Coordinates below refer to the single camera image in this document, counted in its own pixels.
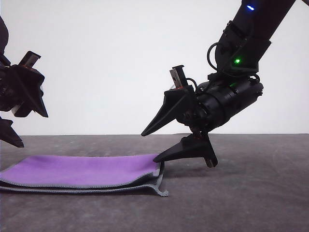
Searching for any purple towel with grey hem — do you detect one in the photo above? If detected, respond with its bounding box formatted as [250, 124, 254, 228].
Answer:
[0, 153, 169, 197]

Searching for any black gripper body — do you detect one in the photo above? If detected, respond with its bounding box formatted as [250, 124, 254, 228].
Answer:
[169, 64, 264, 169]
[0, 50, 42, 118]

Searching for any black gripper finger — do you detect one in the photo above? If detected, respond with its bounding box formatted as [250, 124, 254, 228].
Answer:
[140, 87, 196, 137]
[10, 65, 49, 118]
[0, 116, 25, 148]
[153, 134, 215, 163]

